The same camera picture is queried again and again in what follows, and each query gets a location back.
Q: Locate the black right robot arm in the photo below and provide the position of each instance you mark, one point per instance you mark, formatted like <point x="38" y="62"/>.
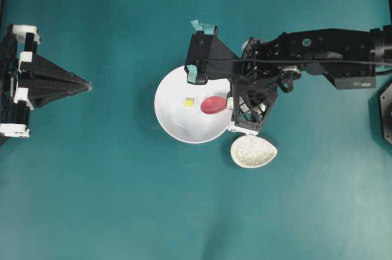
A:
<point x="347" y="59"/>

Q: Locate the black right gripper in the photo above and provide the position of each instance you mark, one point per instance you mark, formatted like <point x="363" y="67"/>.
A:
<point x="253" y="93"/>

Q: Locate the red plastic spoon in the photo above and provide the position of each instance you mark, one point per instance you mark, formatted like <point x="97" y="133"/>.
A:
<point x="213" y="104"/>

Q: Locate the yellow hexagonal prism block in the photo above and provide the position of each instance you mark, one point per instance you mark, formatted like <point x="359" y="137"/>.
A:
<point x="189" y="102"/>

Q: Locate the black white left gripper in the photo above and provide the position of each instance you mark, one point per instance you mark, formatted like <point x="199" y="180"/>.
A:
<point x="18" y="57"/>

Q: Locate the large white bowl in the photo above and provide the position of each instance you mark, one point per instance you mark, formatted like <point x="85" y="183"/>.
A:
<point x="189" y="124"/>

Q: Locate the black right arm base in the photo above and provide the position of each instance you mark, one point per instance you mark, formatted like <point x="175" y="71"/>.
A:
<point x="380" y="116"/>

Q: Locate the small crackle-pattern dish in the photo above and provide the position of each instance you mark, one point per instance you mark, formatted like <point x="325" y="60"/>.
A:
<point x="251" y="152"/>

